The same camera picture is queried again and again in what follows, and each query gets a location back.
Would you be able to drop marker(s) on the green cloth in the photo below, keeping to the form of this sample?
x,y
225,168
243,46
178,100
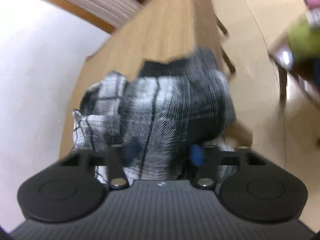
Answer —
x,y
303,40

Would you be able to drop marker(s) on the wooden chair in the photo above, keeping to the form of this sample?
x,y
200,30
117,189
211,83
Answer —
x,y
207,31

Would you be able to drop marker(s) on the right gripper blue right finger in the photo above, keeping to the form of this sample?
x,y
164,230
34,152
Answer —
x,y
203,166

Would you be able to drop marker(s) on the person left hand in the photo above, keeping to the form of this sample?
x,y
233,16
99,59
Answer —
x,y
237,135

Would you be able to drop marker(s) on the dark wooden side table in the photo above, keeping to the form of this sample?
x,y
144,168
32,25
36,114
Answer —
x,y
281,55

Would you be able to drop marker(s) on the black white plaid shirt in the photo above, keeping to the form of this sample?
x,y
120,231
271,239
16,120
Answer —
x,y
166,108

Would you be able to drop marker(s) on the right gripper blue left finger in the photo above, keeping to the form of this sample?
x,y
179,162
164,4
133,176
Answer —
x,y
119,157

